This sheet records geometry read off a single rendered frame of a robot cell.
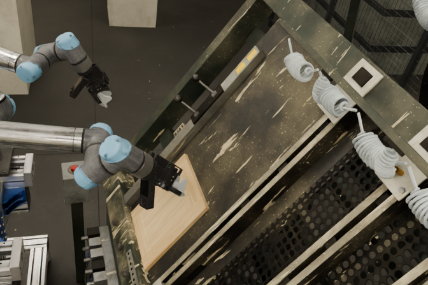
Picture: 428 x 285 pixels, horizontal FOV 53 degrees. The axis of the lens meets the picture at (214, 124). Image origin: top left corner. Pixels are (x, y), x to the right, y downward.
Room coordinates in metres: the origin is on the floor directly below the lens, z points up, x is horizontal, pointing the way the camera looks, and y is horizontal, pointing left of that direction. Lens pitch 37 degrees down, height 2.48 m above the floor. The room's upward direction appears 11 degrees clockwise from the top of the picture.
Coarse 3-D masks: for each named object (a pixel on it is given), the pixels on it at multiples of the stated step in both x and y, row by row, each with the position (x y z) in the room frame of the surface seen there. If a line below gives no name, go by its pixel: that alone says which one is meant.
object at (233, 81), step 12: (252, 48) 1.60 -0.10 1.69; (252, 60) 1.56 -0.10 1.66; (240, 72) 1.54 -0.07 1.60; (228, 84) 1.53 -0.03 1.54; (228, 96) 1.52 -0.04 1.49; (216, 108) 1.51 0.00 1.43; (204, 120) 1.49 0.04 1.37; (180, 132) 1.49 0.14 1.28; (192, 132) 1.47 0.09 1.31; (180, 144) 1.45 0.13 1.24; (168, 156) 1.42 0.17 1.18; (132, 192) 1.37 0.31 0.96; (132, 204) 1.36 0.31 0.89
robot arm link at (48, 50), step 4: (44, 44) 1.46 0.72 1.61; (48, 44) 1.44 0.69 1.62; (52, 44) 1.43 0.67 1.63; (36, 48) 1.43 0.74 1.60; (40, 48) 1.41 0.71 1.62; (44, 48) 1.40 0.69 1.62; (48, 48) 1.41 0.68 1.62; (52, 48) 1.41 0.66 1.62; (40, 52) 1.37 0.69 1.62; (44, 52) 1.38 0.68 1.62; (48, 52) 1.39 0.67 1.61; (52, 52) 1.40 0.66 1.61; (48, 56) 1.38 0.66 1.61; (52, 56) 1.39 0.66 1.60; (56, 56) 1.40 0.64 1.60; (52, 60) 1.38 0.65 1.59; (56, 60) 1.41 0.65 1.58; (60, 60) 1.41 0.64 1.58; (52, 64) 1.39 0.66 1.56
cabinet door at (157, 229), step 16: (192, 176) 1.28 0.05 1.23; (160, 192) 1.31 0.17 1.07; (192, 192) 1.21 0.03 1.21; (144, 208) 1.28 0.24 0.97; (160, 208) 1.24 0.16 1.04; (176, 208) 1.19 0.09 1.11; (192, 208) 1.15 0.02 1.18; (208, 208) 1.13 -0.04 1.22; (144, 224) 1.21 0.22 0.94; (160, 224) 1.17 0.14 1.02; (176, 224) 1.13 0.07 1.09; (192, 224) 1.10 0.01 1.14; (144, 240) 1.14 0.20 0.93; (160, 240) 1.10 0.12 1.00; (176, 240) 1.08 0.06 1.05; (144, 256) 1.08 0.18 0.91; (160, 256) 1.05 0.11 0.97
